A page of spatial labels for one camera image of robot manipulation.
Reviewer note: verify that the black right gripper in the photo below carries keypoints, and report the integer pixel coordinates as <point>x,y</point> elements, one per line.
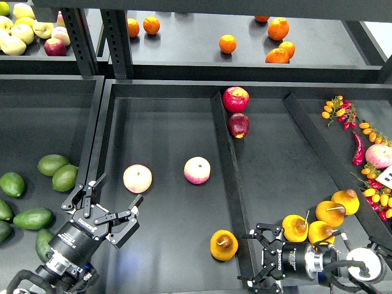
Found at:
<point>281,259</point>

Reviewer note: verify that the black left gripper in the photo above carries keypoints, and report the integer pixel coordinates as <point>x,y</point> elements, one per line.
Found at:
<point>92,224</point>

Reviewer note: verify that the dark green avocado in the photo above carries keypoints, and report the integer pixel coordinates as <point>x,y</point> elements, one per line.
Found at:
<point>42,247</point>

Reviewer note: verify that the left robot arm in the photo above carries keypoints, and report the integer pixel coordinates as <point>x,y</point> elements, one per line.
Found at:
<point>66,266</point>

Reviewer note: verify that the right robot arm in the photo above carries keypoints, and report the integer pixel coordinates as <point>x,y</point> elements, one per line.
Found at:
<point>358,269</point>

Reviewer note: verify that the light green avocado lower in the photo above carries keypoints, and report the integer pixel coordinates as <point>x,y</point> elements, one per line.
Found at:
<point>65,178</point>

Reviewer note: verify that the light green avocado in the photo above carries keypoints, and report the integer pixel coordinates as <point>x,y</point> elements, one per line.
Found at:
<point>65,178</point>
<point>48,165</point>

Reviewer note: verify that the green avocado lying flat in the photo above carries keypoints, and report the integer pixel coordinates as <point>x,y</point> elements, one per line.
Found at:
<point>34,219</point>

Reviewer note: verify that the light green avocado upper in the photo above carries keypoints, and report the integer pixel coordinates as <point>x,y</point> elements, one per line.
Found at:
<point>48,165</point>

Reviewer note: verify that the green avocado far left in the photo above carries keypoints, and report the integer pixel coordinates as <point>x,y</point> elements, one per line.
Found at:
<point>12,184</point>

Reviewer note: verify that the avocado at edge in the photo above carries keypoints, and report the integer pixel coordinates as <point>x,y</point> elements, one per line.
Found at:
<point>5,230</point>
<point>6,213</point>

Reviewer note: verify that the avocado at lower left edge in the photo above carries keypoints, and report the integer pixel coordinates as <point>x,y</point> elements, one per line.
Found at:
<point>5,230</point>

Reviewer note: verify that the pink apple left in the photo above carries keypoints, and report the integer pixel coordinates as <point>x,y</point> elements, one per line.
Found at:
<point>137,178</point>

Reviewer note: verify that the pink apple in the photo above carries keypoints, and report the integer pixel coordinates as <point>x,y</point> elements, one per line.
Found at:
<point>137,178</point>
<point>197,170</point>

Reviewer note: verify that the black middle tray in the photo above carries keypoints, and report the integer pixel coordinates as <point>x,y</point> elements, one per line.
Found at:
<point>162,124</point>

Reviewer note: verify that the black tray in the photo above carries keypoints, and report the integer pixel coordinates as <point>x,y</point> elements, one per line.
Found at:
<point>162,124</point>
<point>42,115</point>

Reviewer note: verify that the pink apple centre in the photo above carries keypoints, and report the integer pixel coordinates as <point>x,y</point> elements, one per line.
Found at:
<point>197,170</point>

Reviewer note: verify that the black tray divider centre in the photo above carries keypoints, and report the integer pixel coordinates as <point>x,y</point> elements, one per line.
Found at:
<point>233,188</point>

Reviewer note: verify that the black tray divider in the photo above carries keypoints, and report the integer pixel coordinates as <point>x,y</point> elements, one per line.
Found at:
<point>333,148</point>
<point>233,188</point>

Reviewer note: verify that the black left tray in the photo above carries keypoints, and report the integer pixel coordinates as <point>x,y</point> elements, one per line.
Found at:
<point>42,115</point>

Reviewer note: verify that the black tray divider right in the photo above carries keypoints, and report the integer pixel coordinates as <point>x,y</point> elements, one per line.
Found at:
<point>333,148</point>

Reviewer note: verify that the dark red apple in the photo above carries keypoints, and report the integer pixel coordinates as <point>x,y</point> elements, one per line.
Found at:
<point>238,125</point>

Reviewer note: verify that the lower cherry tomato bunch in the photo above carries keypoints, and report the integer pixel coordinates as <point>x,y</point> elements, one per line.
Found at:
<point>377,195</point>

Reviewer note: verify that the cherry tomato bunch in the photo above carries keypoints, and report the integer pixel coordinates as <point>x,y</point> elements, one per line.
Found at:
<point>340,110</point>
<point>377,195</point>

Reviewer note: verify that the red chili pepper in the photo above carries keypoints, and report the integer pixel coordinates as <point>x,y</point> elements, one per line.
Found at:
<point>358,156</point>

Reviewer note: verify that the white label card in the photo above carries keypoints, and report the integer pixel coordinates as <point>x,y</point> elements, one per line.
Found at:
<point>385,177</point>

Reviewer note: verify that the bright red apple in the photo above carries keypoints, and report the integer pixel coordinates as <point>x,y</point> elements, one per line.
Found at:
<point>235,99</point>

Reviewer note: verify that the pink apple right edge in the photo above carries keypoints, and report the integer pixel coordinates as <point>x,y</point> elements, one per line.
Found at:
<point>379,156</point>

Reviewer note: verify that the upper cherry tomato bunch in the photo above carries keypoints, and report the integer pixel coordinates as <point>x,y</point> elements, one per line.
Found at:
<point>340,110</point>

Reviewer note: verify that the red apple on shelf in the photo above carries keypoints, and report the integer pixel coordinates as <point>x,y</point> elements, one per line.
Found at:
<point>55,47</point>

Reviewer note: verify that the pale peach on shelf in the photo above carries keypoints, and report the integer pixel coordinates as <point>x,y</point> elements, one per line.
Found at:
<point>61,34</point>

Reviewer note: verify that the yellow apple front left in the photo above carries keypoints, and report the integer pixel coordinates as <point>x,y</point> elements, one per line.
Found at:
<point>13,46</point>

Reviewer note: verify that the yellow apple with stem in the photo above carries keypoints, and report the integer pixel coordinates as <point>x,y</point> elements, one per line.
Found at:
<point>42,29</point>

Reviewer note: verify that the yellow apple middle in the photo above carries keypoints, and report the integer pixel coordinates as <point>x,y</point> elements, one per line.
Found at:
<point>23,32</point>

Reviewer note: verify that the orange partly behind post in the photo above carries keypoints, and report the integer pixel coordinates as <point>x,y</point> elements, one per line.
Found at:
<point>133,27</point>

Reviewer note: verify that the right black shelf post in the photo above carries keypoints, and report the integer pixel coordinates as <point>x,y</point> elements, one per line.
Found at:
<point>117,36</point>

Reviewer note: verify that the black shelf post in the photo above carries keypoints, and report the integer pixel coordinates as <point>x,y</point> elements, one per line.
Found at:
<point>80,40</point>
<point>117,36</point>

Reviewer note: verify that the left black shelf post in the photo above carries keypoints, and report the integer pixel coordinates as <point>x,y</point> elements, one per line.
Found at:
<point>80,40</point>

